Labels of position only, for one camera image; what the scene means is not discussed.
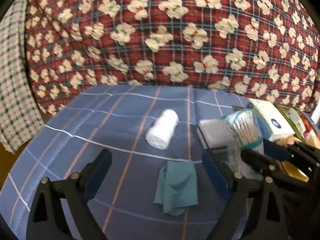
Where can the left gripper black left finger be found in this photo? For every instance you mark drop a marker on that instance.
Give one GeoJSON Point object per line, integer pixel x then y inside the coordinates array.
{"type": "Point", "coordinates": [47, 219]}

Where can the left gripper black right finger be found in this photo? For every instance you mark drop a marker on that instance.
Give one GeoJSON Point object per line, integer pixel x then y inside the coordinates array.
{"type": "Point", "coordinates": [253, 207]}

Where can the cotton swab packet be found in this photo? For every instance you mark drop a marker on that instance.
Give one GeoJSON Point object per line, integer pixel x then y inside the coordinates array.
{"type": "Point", "coordinates": [246, 134]}

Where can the white sponge block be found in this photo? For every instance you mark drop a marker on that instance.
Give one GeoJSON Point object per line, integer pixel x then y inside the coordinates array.
{"type": "Point", "coordinates": [214, 133]}

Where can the white gauze roll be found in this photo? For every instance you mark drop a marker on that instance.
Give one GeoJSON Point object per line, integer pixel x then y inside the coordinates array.
{"type": "Point", "coordinates": [161, 132]}

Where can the teal cloth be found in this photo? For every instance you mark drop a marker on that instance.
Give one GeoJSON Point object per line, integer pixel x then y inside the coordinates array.
{"type": "Point", "coordinates": [176, 187]}

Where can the round gold tin pink lid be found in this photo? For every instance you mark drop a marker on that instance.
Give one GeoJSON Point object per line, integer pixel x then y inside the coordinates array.
{"type": "Point", "coordinates": [288, 168]}

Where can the tissue box green dots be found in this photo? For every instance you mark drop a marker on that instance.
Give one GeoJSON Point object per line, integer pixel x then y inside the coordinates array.
{"type": "Point", "coordinates": [272, 124]}

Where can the gold rectangular tin box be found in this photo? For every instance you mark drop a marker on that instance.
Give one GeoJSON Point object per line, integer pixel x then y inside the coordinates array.
{"type": "Point", "coordinates": [305, 129]}

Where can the blue plaid tablecloth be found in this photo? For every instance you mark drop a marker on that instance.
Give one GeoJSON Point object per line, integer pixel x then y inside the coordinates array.
{"type": "Point", "coordinates": [117, 118]}

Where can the beige green checked cloth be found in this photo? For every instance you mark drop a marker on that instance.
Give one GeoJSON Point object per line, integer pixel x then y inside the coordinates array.
{"type": "Point", "coordinates": [20, 115]}

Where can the red plaid bear quilt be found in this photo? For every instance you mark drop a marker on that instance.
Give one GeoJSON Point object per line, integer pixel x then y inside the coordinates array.
{"type": "Point", "coordinates": [264, 49]}

